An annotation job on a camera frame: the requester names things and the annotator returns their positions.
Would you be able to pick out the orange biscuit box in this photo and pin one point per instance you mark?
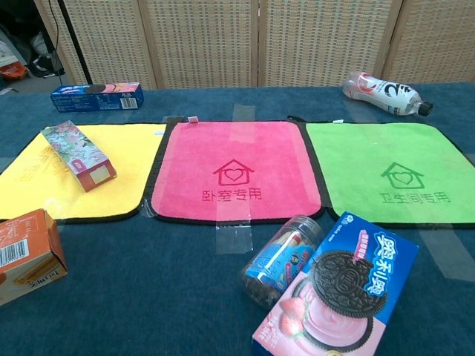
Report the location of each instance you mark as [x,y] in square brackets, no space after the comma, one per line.
[29,252]

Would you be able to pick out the yellow cloth mat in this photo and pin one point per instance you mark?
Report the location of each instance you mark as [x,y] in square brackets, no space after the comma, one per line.
[122,163]

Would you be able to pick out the clear plastic cookie jar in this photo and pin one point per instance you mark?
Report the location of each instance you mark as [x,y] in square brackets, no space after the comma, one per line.
[276,259]

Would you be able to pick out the woven folding screen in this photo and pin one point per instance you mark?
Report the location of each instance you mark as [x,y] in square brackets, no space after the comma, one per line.
[237,41]

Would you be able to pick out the black stand pole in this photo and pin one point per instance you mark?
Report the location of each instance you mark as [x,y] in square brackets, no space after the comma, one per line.
[76,44]

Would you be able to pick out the long blue Oreo box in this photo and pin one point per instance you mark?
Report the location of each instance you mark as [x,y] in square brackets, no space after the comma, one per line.
[97,98]

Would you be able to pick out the large blue Oreo box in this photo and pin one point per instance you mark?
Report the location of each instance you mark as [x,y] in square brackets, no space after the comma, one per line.
[341,289]

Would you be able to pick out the pink cloth mat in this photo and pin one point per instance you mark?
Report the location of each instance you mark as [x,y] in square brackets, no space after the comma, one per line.
[237,167]

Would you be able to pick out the green cloth mat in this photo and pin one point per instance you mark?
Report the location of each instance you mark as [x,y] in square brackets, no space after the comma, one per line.
[375,155]

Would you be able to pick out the clear plastic drink bottle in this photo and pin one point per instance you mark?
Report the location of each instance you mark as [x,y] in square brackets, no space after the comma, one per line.
[386,91]

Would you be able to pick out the floral pink box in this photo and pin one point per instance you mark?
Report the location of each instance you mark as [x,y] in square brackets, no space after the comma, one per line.
[78,157]

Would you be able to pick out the orange plastic bag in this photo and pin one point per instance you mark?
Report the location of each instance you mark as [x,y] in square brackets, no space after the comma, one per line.
[14,70]

